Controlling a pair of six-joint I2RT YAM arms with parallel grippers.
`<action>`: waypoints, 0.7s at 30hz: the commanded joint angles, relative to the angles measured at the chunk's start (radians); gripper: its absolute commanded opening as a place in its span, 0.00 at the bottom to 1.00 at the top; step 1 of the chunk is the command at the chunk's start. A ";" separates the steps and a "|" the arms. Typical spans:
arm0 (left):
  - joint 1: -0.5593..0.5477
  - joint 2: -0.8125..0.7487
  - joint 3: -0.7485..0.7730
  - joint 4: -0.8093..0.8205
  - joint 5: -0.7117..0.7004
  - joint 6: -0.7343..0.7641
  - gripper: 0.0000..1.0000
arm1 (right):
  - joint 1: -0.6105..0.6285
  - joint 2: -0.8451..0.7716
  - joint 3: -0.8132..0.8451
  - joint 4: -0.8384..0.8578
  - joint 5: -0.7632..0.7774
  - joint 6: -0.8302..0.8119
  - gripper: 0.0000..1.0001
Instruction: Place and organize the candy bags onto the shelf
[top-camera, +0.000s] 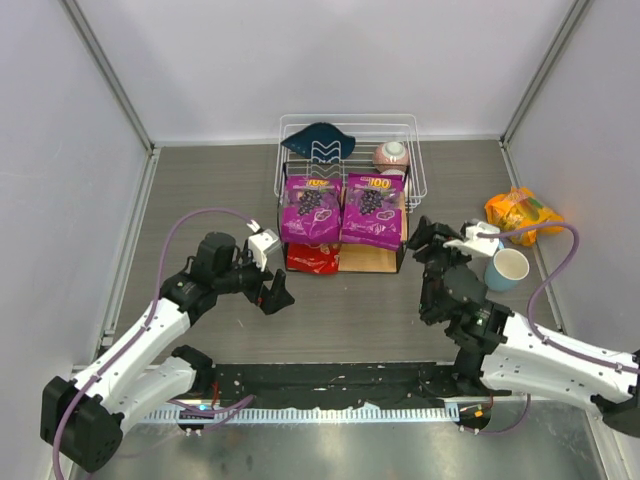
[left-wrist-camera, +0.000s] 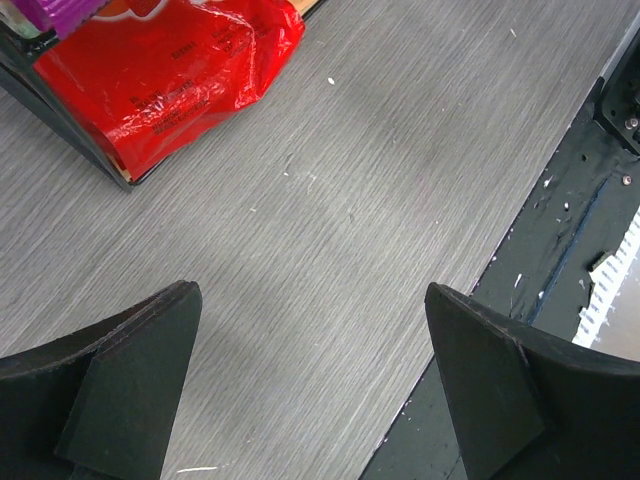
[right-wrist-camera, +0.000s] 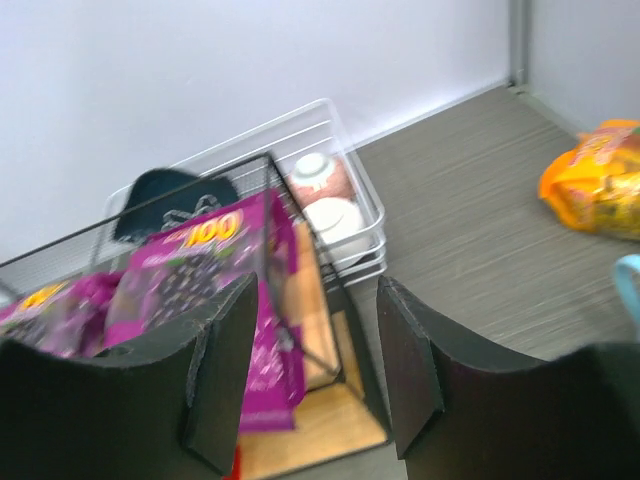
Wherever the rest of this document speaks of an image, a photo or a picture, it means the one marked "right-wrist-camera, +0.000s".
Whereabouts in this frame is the black wooden two-tier shelf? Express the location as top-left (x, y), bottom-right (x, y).
top-left (1, 151), bottom-right (389, 479)

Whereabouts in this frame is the light blue mug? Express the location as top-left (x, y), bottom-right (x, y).
top-left (612, 254), bottom-right (640, 339)

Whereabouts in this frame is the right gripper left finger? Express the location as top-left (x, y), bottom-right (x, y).
top-left (1, 274), bottom-right (258, 479)

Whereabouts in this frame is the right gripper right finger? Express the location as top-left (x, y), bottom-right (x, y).
top-left (376, 276), bottom-right (639, 479)

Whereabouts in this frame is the white wire dish rack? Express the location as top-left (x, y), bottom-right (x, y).
top-left (103, 97), bottom-right (387, 287)

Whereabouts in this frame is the purple blackcurrant candy bag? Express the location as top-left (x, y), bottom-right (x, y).
top-left (1, 272), bottom-right (123, 358)

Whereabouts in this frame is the pink patterned bowl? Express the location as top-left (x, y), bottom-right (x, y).
top-left (287, 152), bottom-right (354, 207)

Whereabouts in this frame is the red fruit candy bag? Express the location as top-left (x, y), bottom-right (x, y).
top-left (226, 445), bottom-right (241, 480)

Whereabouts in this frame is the orange candy bag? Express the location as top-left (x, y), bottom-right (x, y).
top-left (538, 119), bottom-right (639, 241)

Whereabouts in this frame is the dark blue leaf plate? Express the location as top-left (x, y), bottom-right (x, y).
top-left (111, 168), bottom-right (239, 245)

